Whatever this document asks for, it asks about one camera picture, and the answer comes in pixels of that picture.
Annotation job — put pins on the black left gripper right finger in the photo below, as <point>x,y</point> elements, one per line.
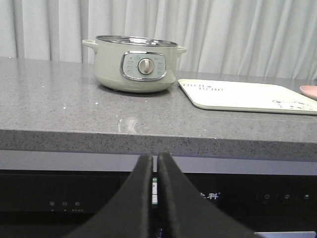
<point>185,213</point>

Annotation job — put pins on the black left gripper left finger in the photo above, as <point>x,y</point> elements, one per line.
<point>127,214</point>

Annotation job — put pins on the cream bear print tray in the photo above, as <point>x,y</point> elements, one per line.
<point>246,97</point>

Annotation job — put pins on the pink round plate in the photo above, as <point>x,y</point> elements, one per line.
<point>309,91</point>

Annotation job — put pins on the black drawer sterilizer cabinet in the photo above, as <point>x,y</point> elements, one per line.
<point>271,205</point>

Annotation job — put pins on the black built-in dishwasher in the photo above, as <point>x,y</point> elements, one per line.
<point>52,204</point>

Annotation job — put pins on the pale green electric cooking pot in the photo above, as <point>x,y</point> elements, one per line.
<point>135,64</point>

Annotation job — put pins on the white pleated curtain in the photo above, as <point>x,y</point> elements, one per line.
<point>273,38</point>

